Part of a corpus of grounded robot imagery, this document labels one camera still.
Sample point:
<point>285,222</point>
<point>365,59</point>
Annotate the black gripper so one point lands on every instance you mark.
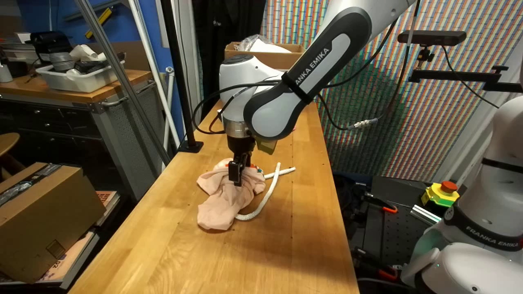
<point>243,153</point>

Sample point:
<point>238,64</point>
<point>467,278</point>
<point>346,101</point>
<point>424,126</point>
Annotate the peach shirt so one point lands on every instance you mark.
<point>225,198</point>

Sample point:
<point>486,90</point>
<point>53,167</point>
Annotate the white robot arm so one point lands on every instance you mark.
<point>476,247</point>

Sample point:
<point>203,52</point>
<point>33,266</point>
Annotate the black pole stand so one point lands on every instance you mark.
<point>190,142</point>

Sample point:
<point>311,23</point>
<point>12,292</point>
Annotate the cardboard box on table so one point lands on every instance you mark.
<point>277,55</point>

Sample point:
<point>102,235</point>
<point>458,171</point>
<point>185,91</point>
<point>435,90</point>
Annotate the side workbench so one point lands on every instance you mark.
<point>105,132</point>

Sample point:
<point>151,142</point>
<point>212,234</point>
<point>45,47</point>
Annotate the white plastic bin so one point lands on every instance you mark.
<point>84,77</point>

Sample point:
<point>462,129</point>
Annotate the large cardboard box left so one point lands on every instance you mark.
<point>45,209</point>

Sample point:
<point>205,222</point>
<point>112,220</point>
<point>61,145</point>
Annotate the yellow emergency stop button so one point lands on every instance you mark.
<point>444,193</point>

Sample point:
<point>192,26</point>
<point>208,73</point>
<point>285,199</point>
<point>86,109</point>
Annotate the black camera on stand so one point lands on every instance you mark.
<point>431,38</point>

